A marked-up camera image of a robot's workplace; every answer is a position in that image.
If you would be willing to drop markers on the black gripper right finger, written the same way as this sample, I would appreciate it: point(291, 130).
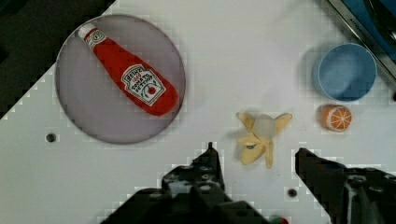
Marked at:
point(348, 195)

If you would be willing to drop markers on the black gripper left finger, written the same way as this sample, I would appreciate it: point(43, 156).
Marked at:
point(190, 194)

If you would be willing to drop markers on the black toaster oven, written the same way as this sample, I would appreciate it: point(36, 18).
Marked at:
point(373, 23)

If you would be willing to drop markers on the orange half toy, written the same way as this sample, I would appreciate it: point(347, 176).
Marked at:
point(335, 118)

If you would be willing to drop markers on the red strawberry toy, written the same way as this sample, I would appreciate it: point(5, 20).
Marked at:
point(278, 220)

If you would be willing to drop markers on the red plush ketchup bottle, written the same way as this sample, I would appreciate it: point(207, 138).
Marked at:
point(139, 81)

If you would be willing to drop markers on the blue cup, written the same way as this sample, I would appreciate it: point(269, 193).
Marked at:
point(344, 73)

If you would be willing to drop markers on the grey round plate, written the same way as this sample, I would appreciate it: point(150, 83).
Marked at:
point(92, 100)

